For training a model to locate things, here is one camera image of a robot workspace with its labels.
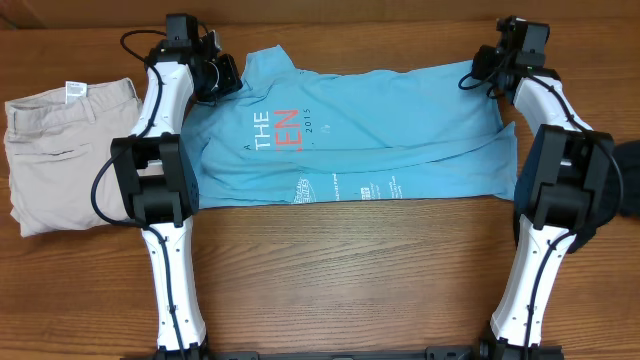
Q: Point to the light blue printed t-shirt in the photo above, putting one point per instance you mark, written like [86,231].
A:
[294,136]

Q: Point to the folded beige khaki pants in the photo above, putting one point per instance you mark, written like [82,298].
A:
[55,149]

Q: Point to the black Nike garment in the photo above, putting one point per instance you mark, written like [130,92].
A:
[625,185]

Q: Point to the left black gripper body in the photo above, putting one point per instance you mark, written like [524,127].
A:
[220,78]

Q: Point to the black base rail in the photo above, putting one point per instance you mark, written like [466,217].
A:
[430,353]

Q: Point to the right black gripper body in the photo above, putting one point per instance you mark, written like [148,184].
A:
[486,67]

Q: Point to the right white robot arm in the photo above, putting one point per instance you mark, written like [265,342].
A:
[536,92]

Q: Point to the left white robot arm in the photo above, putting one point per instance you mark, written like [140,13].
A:
[157,181]

